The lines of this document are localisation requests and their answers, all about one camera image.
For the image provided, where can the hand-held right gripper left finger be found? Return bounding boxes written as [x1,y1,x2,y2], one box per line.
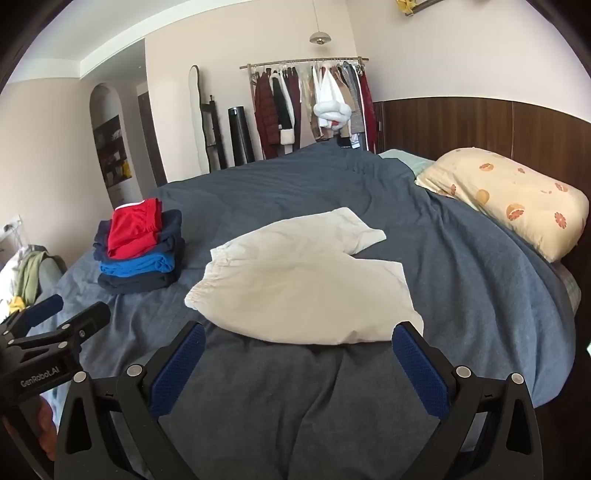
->
[54,320,207,480]

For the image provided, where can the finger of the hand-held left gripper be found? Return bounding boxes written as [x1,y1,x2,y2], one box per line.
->
[17,294,64,334]
[11,302,112,358]

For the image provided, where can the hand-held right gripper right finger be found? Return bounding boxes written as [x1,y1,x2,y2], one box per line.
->
[392,322,543,480]

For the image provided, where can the cream pants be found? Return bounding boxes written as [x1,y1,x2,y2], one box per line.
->
[185,208,424,346]

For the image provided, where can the person's left hand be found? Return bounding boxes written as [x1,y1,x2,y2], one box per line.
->
[2,397,59,462]

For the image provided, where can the clothes pile on chair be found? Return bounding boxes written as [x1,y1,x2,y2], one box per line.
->
[0,244,68,319]

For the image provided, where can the blue folded garment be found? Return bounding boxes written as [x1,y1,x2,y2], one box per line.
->
[99,251,176,279]

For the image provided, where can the red folded shorts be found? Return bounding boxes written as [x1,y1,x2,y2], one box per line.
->
[107,198,163,259]

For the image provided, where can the blue-grey bed blanket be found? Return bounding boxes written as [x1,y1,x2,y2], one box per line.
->
[28,138,579,480]

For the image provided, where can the navy folded garment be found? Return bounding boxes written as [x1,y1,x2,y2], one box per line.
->
[92,209,185,269]

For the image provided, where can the dark wooden door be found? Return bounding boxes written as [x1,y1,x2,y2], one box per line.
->
[137,91,168,186]

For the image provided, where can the orange print yellow pillow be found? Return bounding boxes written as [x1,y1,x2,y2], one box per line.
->
[414,148,591,263]

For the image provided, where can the black ladder rack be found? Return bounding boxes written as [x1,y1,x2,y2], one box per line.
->
[201,95,227,171]

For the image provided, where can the wavy standing mirror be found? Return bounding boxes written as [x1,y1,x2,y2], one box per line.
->
[188,65,209,175]

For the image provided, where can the black cylinder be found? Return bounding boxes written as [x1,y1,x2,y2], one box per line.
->
[228,106,256,167]

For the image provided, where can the dark wooden headboard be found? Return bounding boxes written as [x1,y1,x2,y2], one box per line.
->
[373,97,591,197]

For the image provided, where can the row of hanging clothes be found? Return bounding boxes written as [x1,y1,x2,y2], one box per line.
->
[252,62,377,158]

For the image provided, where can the pendant lamp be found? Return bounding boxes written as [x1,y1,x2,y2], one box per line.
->
[308,0,331,46]

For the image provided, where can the wooden shelf with yellow object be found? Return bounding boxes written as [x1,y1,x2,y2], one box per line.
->
[396,0,465,17]

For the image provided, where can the arched wall niche shelf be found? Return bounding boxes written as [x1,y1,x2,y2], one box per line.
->
[89,83,143,206]

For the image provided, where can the wooden clothes rail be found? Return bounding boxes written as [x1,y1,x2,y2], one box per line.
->
[240,56,369,71]

